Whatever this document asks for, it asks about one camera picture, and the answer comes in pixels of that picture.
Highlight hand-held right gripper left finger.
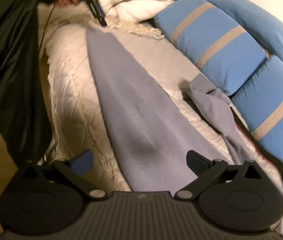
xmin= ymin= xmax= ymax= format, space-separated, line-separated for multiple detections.
xmin=16 ymin=149 xmax=107 ymax=201

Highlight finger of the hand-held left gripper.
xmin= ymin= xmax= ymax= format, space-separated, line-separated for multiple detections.
xmin=87 ymin=0 xmax=107 ymax=27

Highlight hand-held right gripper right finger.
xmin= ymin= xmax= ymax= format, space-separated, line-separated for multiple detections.
xmin=174 ymin=150 xmax=267 ymax=201

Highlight grey-blue sweatpants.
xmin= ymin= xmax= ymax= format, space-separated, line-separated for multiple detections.
xmin=85 ymin=27 xmax=264 ymax=193

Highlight white quilted comforter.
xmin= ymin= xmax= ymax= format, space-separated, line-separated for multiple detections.
xmin=91 ymin=0 xmax=174 ymax=23

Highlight grey quilted bedspread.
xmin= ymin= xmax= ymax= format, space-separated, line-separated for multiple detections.
xmin=35 ymin=4 xmax=283 ymax=235

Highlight blue grey-striped pillow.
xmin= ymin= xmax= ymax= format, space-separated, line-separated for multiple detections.
xmin=232 ymin=55 xmax=283 ymax=180
xmin=153 ymin=2 xmax=269 ymax=97

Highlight plain blue pillow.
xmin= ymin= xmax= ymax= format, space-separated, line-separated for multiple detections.
xmin=203 ymin=0 xmax=283 ymax=64

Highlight thin black cable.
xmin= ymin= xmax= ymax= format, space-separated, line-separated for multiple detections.
xmin=38 ymin=4 xmax=57 ymax=55

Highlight black strap with red edge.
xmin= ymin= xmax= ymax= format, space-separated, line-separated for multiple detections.
xmin=232 ymin=107 xmax=264 ymax=160

